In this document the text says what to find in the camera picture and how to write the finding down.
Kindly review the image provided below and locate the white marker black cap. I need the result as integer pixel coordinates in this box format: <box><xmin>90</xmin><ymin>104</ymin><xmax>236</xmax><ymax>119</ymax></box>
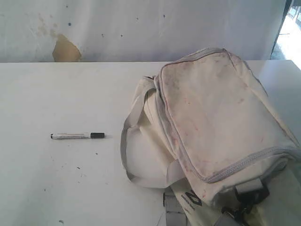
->
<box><xmin>50</xmin><ymin>132</ymin><xmax>105</xmax><ymax>139</ymax></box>

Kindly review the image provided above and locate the grey shoulder strap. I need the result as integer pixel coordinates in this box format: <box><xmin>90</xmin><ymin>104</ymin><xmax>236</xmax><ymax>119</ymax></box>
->
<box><xmin>162</xmin><ymin>192</ymin><xmax>189</xmax><ymax>226</ymax></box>

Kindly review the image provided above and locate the dark window frame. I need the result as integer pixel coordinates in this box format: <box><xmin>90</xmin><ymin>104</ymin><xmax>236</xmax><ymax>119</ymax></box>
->
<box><xmin>270</xmin><ymin>0</ymin><xmax>301</xmax><ymax>62</ymax></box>

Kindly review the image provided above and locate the white canvas zipper bag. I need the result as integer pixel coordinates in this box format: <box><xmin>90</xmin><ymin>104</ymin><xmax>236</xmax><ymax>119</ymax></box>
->
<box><xmin>120</xmin><ymin>48</ymin><xmax>301</xmax><ymax>226</ymax></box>

